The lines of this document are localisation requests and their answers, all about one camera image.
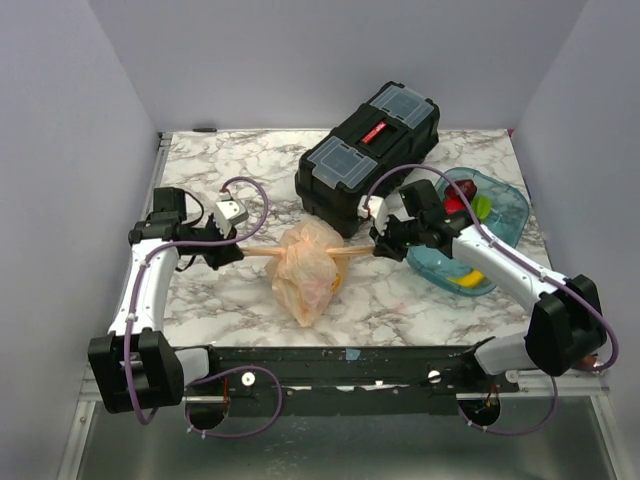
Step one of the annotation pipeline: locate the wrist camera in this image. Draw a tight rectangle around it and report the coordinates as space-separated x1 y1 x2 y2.
213 191 249 238
357 195 389 235

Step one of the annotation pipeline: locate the black plastic toolbox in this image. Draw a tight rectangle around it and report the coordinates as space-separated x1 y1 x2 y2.
294 81 440 238

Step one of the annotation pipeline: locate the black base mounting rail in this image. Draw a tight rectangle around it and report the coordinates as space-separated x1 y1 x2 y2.
186 346 519 417

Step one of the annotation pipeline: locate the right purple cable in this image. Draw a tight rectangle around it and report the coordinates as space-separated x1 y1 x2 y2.
363 164 620 371

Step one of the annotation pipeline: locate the yellow fake banana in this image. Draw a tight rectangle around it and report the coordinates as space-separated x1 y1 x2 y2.
448 270 485 289

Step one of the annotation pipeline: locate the purple cable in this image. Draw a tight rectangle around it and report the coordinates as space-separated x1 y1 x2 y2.
122 176 270 426
363 164 620 371

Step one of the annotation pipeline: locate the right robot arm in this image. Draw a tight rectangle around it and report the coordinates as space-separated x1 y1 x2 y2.
358 180 607 392

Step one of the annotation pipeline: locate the green fake starfruit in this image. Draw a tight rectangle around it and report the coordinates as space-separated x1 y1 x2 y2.
471 195 492 222

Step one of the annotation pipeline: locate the red fake apple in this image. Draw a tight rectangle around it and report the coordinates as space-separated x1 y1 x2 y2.
443 197 466 215

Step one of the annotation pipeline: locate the dark red fake plum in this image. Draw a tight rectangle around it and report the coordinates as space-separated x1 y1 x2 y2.
445 179 477 202

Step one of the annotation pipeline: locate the peach plastic bag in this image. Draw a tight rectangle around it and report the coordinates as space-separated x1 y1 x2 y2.
241 218 374 327

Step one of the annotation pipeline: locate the blue transparent fruit tray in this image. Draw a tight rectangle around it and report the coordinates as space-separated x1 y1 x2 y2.
406 167 530 297

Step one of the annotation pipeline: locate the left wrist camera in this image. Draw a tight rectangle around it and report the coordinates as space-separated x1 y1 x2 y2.
213 191 249 238

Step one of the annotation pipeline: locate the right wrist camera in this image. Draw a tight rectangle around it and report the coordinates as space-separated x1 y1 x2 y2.
357 195 389 235

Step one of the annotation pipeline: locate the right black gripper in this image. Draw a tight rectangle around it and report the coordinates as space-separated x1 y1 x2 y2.
371 211 426 262

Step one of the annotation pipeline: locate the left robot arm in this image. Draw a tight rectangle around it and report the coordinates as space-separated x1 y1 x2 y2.
88 187 248 413

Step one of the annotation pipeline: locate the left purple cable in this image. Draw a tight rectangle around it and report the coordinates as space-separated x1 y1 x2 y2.
122 176 270 426

